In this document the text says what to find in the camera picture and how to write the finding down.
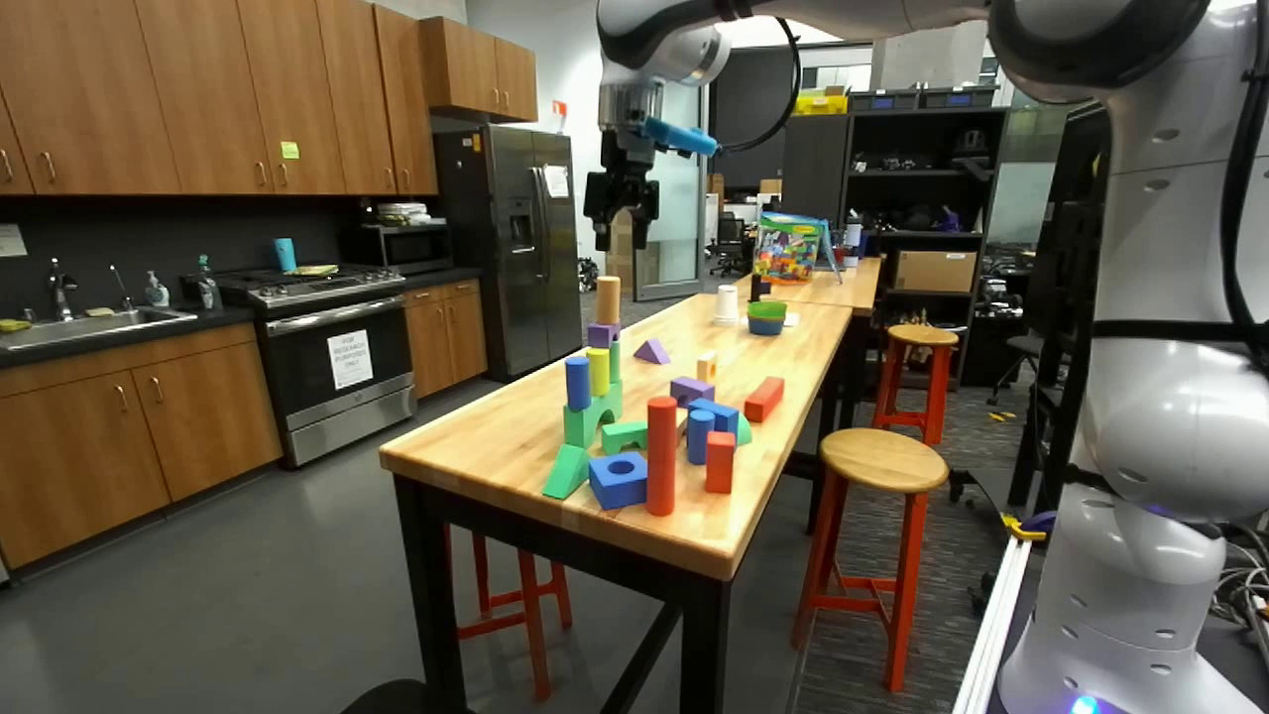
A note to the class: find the green foam arch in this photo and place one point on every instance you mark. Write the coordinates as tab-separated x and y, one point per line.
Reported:
576	427

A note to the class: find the stainless steel oven range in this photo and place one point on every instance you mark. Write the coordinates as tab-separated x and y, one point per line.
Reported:
337	357

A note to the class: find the narrow wooden base cabinet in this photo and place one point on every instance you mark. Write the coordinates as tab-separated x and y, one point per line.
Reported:
444	338

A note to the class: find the green plastic bowl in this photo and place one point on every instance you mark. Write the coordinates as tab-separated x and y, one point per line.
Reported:
768	310

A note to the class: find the purple foam arch block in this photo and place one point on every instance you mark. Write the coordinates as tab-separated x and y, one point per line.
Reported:
601	335

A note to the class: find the round wooden stool red legs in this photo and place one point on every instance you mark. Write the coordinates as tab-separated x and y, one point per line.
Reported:
920	335
880	461

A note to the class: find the small purple foam wedge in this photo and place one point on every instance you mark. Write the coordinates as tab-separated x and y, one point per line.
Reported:
650	354

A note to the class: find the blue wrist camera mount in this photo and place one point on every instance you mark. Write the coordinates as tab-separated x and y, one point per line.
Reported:
677	137

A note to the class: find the wooden upper cabinets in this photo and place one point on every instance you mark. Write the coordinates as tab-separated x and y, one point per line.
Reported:
198	93

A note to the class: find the stainless steel refrigerator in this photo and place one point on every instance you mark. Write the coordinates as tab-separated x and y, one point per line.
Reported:
530	250

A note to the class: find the blue plastic bowl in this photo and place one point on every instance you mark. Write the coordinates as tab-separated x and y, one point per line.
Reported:
768	331

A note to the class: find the long red foam block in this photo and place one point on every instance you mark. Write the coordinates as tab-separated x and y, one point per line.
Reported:
763	398

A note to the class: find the clear bin of toys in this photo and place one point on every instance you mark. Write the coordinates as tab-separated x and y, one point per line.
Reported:
793	248

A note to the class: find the white paper on refrigerator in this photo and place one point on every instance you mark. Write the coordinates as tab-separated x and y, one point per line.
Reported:
555	179

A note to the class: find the stainless steel microwave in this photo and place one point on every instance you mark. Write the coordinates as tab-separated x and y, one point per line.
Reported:
398	243

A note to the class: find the tan wooden block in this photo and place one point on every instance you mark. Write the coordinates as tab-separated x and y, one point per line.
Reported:
706	369

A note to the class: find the blue foam block with hole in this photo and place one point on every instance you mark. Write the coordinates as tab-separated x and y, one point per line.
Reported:
616	482

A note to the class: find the large blue foam block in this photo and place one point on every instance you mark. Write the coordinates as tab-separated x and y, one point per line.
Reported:
723	416

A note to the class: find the white plastic cup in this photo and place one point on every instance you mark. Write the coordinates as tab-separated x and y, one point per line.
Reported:
727	304

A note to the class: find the white paper on oven door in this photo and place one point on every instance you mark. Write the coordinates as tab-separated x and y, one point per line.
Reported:
351	357

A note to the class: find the wide wooden base cabinet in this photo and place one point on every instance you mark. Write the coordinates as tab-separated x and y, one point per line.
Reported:
131	436

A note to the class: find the long wooden table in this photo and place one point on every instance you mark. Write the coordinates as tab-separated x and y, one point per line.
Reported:
428	581

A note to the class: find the teal bottle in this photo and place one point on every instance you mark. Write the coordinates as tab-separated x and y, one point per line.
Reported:
285	256

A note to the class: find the green sticky note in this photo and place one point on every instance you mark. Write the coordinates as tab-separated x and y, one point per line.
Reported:
291	149

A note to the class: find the blue foam cylinder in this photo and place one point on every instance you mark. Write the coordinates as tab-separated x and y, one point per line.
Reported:
699	436

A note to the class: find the red foam cylinder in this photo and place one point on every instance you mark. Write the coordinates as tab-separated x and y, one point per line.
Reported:
658	458

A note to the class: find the black shelving unit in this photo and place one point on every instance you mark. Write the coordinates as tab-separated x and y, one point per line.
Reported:
924	173

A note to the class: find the yellow foam cylinder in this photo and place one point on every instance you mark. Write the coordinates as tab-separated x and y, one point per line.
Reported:
597	369

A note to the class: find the red metal stool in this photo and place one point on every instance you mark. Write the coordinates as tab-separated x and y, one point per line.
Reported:
530	617

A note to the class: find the kitchen sink with faucet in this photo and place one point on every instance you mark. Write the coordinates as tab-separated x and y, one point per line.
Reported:
94	325

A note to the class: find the purple foam square with hole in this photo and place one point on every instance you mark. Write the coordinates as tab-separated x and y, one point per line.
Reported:
690	388

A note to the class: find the green foam half cylinder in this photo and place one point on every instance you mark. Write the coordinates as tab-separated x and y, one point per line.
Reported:
743	431

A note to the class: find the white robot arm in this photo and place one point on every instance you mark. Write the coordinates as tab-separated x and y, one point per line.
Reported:
1163	398

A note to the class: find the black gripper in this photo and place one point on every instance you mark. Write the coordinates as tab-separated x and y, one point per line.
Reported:
621	189

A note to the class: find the black cylindrical object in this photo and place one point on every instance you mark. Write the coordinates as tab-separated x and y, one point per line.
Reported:
759	288

